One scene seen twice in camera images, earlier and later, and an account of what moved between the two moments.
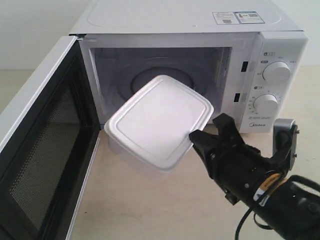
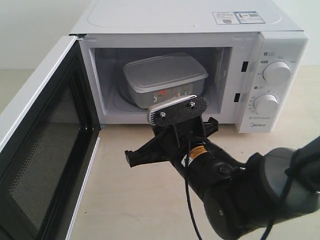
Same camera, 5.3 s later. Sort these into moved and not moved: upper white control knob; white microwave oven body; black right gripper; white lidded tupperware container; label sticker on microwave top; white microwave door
Moved: black right gripper; white lidded tupperware container
Not moved: label sticker on microwave top; upper white control knob; white microwave oven body; white microwave door
